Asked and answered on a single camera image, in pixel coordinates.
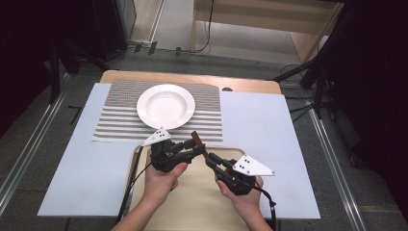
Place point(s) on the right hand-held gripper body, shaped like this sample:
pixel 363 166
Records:
pixel 250 166

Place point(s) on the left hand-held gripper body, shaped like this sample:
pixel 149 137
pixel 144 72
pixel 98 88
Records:
pixel 160 159

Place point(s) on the beige tray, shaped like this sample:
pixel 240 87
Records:
pixel 198 199

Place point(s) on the white plate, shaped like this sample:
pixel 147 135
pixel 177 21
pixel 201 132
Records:
pixel 165 106

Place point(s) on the person's left hand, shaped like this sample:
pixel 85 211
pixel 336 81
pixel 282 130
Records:
pixel 160 186

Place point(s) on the person's right hand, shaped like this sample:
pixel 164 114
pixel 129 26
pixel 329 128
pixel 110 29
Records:
pixel 247 203

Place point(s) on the light blue table mat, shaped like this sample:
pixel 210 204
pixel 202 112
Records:
pixel 266 128

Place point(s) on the striped placemat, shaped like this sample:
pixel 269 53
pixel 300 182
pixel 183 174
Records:
pixel 122 109

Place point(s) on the dark round table grommet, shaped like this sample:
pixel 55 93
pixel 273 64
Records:
pixel 227 89

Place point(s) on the black metal stand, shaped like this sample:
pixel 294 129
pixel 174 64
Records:
pixel 54 73
pixel 317 64

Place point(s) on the black cabinet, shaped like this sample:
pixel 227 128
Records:
pixel 109 25

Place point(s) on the light wooden shelf unit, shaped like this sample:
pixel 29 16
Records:
pixel 256 19

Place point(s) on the metal floor rail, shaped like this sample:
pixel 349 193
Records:
pixel 29 141
pixel 336 173

